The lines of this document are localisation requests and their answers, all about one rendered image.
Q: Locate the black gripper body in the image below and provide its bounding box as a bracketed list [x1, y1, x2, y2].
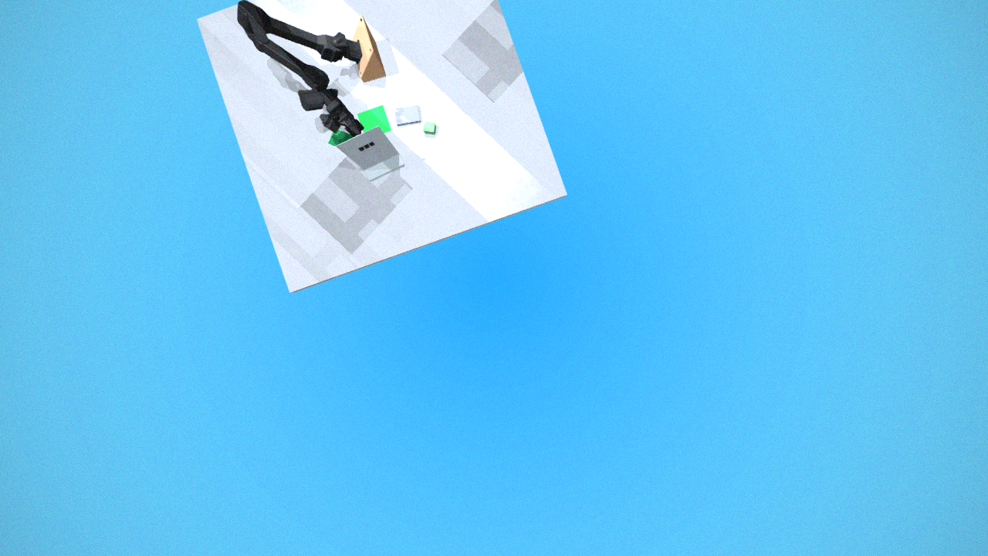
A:
[327, 98, 364, 137]

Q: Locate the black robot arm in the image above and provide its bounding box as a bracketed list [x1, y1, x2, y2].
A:
[237, 0, 363, 133]

